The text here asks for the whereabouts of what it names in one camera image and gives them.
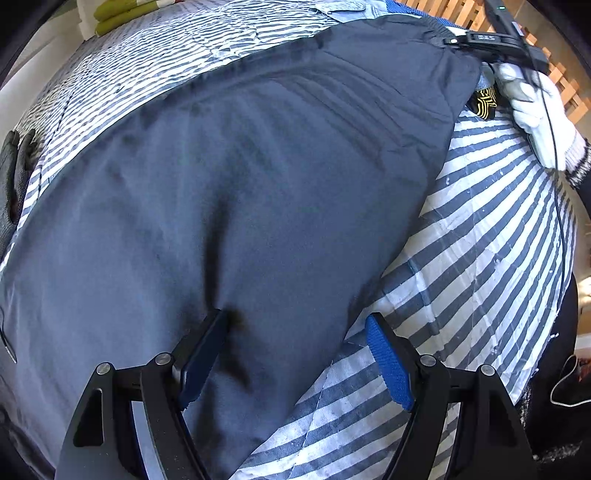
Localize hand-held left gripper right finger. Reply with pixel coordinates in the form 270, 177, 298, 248
364, 312, 542, 480

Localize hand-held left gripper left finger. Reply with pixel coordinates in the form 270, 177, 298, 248
54, 308, 230, 480

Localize blue-grey drawstring pants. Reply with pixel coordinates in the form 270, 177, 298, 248
0, 14, 484, 480

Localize folded dark grey pants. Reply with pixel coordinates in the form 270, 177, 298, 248
0, 128, 38, 232

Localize person's right hand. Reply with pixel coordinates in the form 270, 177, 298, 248
494, 62, 579, 169

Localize bright blue cloth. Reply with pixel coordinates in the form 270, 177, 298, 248
385, 0, 424, 17

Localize yellow black striped item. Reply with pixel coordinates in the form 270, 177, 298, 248
466, 87, 500, 122

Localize light blue denim jeans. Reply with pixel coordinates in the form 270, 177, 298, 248
318, 0, 389, 25

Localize blue white striped bed sheet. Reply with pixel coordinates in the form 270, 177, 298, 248
0, 0, 579, 480

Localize person's dark clothed torso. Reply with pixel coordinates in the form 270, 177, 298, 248
521, 271, 591, 480

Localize wooden slatted bed rail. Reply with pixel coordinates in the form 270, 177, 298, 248
417, 0, 583, 126

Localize white cable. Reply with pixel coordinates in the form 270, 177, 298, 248
549, 354, 584, 407

